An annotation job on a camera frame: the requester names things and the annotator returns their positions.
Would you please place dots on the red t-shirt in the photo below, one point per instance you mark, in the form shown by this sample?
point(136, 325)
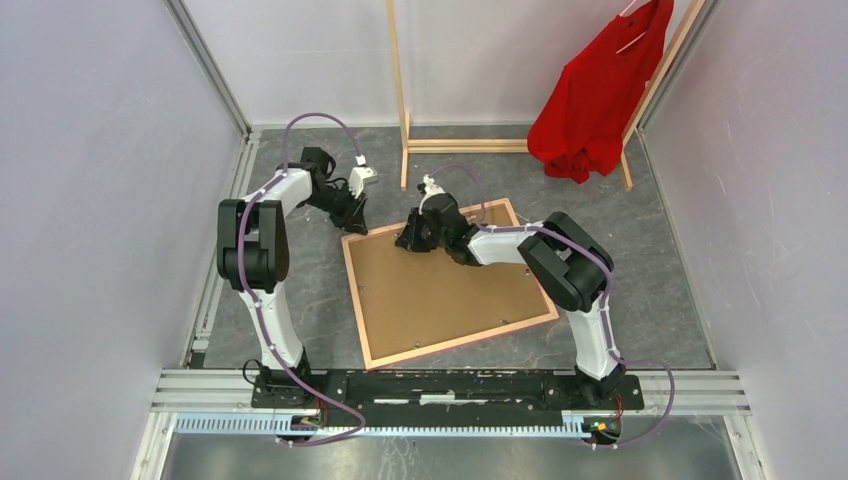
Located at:
point(581, 127)

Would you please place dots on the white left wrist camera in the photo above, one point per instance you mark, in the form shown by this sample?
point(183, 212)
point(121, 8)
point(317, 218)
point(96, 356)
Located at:
point(360, 176)

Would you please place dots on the pink clothes hanger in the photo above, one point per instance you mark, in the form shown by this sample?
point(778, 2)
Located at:
point(636, 18)

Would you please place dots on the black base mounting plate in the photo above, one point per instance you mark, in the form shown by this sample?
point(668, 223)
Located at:
point(445, 398)

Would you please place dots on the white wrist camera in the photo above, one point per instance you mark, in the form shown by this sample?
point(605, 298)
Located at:
point(428, 188)
point(360, 176)

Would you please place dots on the pink wooden picture frame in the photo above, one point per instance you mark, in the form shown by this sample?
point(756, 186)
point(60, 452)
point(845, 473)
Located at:
point(457, 344)

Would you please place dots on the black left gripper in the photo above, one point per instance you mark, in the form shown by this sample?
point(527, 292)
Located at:
point(352, 218)

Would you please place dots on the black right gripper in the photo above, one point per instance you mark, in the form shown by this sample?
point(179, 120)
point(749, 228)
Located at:
point(408, 239)

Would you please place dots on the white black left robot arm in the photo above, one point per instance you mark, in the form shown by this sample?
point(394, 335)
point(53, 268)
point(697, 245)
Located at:
point(253, 256)

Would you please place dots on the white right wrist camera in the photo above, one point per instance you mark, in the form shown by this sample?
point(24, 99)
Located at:
point(428, 188)

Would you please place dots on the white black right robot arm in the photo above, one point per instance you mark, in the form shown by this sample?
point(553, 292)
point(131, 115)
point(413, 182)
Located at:
point(573, 270)

